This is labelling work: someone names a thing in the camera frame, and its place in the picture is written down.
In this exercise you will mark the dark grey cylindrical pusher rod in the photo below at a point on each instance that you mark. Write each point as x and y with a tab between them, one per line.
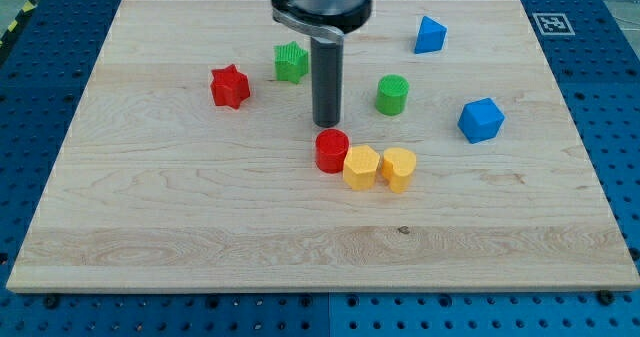
326	76

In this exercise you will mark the blue cube block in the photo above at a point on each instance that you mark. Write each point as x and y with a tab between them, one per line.
480	120

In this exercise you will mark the green star block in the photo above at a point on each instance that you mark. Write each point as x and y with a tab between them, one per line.
291	62

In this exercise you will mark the green cylinder block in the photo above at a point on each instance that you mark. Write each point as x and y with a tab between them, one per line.
392	92

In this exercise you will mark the red cylinder block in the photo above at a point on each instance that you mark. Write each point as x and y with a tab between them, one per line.
331	147

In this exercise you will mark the red star block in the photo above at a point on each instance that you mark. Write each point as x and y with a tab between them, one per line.
229	87

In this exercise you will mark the blue triangular prism block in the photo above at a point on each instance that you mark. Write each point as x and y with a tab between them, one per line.
430	37

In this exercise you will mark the yellow hexagon block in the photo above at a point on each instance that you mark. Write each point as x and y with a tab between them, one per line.
360	167

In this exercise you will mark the yellow heart block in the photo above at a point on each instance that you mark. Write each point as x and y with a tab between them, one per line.
398	166

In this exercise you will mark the light wooden board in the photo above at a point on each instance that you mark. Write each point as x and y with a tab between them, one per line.
158	190

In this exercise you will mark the white fiducial marker tag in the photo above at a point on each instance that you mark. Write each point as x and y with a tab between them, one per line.
553	24

